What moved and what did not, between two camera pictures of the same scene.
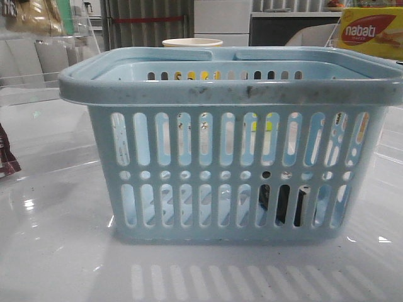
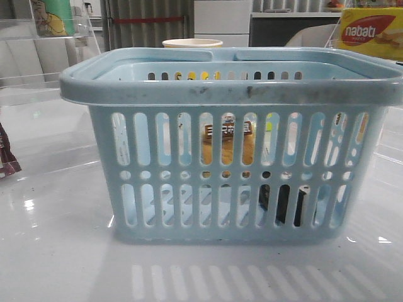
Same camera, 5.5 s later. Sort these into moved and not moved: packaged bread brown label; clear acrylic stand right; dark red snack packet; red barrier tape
Moved: packaged bread brown label
Not moved: red barrier tape; clear acrylic stand right; dark red snack packet
